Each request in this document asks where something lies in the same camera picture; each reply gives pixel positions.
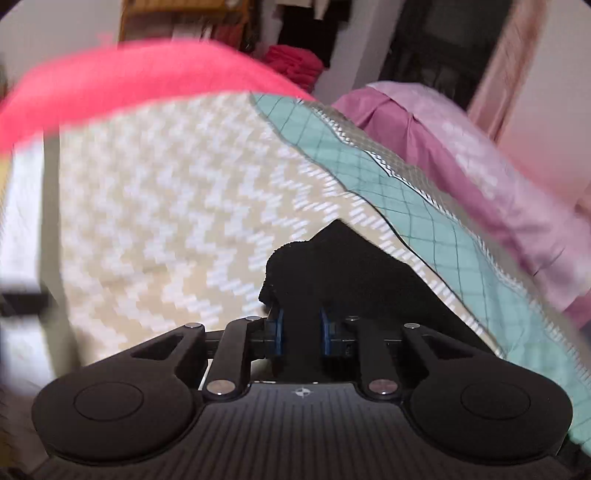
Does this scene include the pink bed sheet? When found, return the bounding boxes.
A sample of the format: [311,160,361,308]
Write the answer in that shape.
[1,40,311,153]

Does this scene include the wooden wardrobe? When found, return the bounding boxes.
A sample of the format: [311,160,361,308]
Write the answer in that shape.
[118,0,252,50]

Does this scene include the red clothes pile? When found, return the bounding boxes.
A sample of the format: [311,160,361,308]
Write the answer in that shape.
[263,45,325,93]

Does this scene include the black pants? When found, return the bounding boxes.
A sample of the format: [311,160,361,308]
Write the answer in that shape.
[259,220,511,388]

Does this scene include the patterned bed quilt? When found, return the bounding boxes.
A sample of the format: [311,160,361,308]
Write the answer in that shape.
[0,91,591,462]

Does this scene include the pink pillow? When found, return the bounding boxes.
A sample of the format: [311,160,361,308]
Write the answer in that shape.
[334,81,590,329]

